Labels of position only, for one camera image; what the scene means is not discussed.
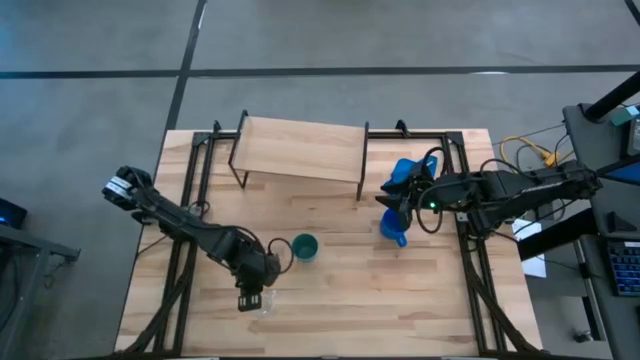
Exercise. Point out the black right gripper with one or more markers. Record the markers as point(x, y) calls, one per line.
point(422, 195)

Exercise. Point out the black metal table frame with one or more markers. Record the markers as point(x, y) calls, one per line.
point(187, 280)

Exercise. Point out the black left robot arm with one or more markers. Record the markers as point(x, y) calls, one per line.
point(170, 215)

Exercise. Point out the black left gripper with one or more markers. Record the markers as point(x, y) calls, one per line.
point(257, 272)

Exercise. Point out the grey metal stand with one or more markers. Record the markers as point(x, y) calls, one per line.
point(30, 250)

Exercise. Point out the green plastic cup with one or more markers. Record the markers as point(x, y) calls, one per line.
point(305, 247)

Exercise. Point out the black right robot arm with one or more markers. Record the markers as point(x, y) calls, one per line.
point(500, 190)

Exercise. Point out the white paper sheet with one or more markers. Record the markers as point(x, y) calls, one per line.
point(535, 260)

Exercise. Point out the black keyboard with blue keys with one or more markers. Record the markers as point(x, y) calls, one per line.
point(625, 267)

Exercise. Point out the clear plastic cup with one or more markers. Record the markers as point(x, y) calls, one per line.
point(269, 306)

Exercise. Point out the wooden shelf with black legs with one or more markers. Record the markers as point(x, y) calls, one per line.
point(300, 147)

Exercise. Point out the black slanted pole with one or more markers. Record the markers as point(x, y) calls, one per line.
point(615, 97)

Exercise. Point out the blue cloth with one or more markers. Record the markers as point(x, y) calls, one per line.
point(402, 170)

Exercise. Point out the blue plastic mug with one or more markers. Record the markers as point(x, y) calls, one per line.
point(390, 227)

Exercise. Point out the grey side desk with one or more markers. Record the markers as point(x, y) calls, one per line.
point(585, 135)

